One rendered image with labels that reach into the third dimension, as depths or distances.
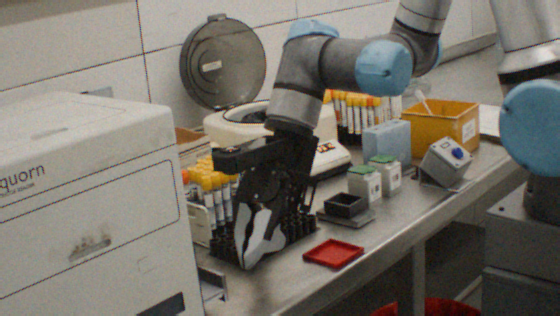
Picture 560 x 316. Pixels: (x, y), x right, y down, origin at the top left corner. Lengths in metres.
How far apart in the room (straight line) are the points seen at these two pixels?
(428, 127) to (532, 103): 0.67
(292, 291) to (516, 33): 0.46
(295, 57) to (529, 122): 0.36
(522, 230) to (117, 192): 0.54
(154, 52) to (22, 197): 0.91
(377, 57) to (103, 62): 0.74
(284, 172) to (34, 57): 0.65
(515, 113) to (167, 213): 0.41
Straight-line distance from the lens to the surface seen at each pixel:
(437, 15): 0.98
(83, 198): 0.71
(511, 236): 0.95
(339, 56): 0.90
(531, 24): 0.77
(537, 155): 0.77
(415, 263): 1.21
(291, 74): 0.94
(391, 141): 1.31
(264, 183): 0.93
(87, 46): 1.43
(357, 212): 1.13
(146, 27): 1.52
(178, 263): 0.80
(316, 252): 1.04
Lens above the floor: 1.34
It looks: 18 degrees down
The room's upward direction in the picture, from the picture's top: 6 degrees counter-clockwise
